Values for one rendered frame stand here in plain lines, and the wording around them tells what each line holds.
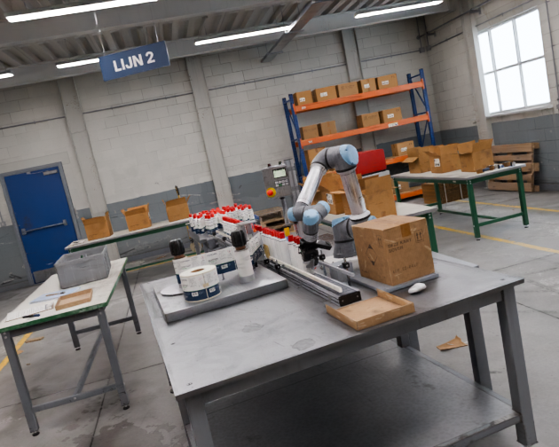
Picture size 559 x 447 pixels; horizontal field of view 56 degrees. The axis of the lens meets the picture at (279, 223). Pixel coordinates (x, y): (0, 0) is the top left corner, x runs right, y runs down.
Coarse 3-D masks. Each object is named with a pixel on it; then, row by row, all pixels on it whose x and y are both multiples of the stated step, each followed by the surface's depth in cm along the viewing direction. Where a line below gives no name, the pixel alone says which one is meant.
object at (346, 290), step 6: (288, 270) 303; (300, 276) 284; (318, 276) 276; (312, 282) 267; (318, 282) 264; (330, 282) 259; (336, 282) 257; (330, 288) 249; (342, 288) 245; (348, 288) 243; (342, 294) 235
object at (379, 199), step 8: (384, 176) 455; (368, 184) 452; (376, 184) 454; (384, 184) 457; (368, 192) 454; (376, 192) 456; (384, 192) 459; (392, 192) 461; (368, 200) 455; (376, 200) 457; (384, 200) 460; (392, 200) 462; (368, 208) 455; (376, 208) 458; (384, 208) 460; (392, 208) 462; (376, 216) 458
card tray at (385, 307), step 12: (372, 300) 234; (384, 300) 230; (396, 300) 222; (336, 312) 219; (348, 312) 224; (360, 312) 221; (372, 312) 218; (384, 312) 206; (396, 312) 207; (408, 312) 209; (348, 324) 210; (360, 324) 203; (372, 324) 204
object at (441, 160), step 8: (448, 144) 737; (456, 144) 705; (424, 152) 733; (432, 152) 739; (440, 152) 705; (448, 152) 707; (456, 152) 709; (432, 160) 729; (440, 160) 706; (448, 160) 708; (456, 160) 710; (432, 168) 735; (440, 168) 711; (448, 168) 709; (456, 168) 711
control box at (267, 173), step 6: (264, 168) 319; (270, 168) 315; (276, 168) 313; (264, 174) 316; (270, 174) 315; (264, 180) 317; (270, 180) 316; (276, 180) 315; (288, 180) 313; (270, 186) 317; (282, 186) 315; (288, 186) 314; (276, 192) 316; (282, 192) 315; (288, 192) 314; (270, 198) 318
